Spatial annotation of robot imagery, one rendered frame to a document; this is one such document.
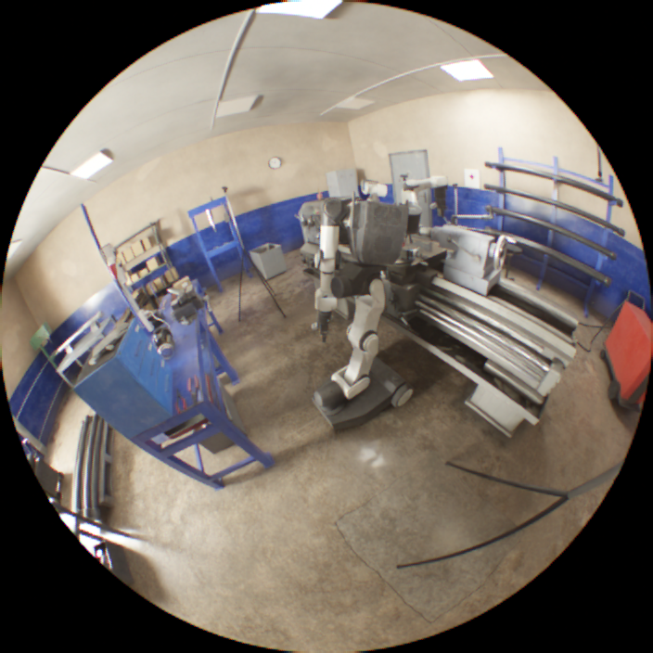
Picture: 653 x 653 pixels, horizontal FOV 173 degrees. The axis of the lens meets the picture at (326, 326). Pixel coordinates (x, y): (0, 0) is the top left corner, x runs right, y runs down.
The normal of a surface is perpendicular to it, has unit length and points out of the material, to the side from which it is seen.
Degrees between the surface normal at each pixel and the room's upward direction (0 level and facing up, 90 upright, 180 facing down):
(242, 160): 90
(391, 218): 84
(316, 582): 0
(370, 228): 98
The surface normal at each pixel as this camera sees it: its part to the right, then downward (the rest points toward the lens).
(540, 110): -0.84, 0.44
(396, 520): -0.18, -0.78
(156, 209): 0.52, 0.44
